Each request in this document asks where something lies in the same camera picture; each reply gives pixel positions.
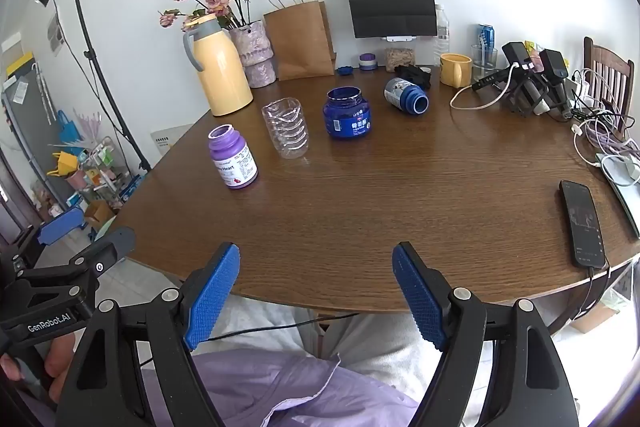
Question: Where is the clear drinking glass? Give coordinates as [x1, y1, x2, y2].
[470, 44, 499, 83]

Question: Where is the small cardboard box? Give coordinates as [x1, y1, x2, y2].
[82, 199, 116, 231]

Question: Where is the purple pill bottle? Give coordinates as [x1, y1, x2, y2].
[208, 124, 259, 190]

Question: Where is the black light stand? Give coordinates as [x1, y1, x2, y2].
[69, 0, 152, 174]

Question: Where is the yellow thermos jug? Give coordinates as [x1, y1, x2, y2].
[182, 13, 255, 117]

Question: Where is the black phone cable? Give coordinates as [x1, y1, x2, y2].
[570, 257, 614, 325]

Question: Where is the wooden chair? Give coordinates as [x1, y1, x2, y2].
[582, 36, 636, 142]

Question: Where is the lilac shirt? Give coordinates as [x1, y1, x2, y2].
[139, 349, 422, 427]

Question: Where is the pale purple textured vase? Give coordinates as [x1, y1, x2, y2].
[227, 21, 278, 90]

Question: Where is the wire storage rack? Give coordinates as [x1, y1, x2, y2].
[47, 136, 147, 219]

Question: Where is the black plastic object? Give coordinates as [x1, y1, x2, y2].
[394, 64, 434, 89]

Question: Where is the flat cardboard box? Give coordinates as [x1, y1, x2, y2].
[569, 301, 624, 334]

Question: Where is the grey refrigerator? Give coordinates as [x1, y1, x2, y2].
[0, 34, 77, 230]

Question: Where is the blue tote bag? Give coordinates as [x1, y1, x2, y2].
[55, 109, 84, 148]

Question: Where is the small blue bottle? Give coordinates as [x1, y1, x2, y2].
[383, 77, 430, 116]

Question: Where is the black smartphone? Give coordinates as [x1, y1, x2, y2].
[558, 179, 608, 270]

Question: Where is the clear ribbed plastic cup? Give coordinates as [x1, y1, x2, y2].
[261, 98, 311, 161]

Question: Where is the yellow mug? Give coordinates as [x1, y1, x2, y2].
[439, 53, 474, 88]

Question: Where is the wide blue jar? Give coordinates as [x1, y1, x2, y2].
[322, 87, 374, 140]

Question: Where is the white charging cable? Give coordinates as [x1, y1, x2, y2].
[449, 63, 522, 110]

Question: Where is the brown paper bag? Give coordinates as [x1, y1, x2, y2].
[263, 0, 336, 82]

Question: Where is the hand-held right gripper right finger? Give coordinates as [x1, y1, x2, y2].
[391, 241, 581, 427]

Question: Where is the person's left hand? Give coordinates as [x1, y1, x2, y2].
[0, 329, 78, 403]

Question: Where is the black camera device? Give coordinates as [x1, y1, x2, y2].
[539, 49, 576, 120]
[501, 41, 549, 116]

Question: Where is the glass jar of oats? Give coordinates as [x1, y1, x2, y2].
[384, 47, 416, 74]

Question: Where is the thin black cable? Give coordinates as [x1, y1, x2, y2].
[134, 312, 362, 369]

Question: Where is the tangled cable bundle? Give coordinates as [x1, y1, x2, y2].
[569, 67, 640, 184]

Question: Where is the clear water bottle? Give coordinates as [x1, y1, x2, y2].
[433, 4, 451, 56]

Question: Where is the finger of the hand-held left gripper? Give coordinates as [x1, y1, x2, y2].
[11, 206, 86, 270]
[15, 227, 137, 295]

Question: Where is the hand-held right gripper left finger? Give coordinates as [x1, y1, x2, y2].
[54, 242, 242, 427]

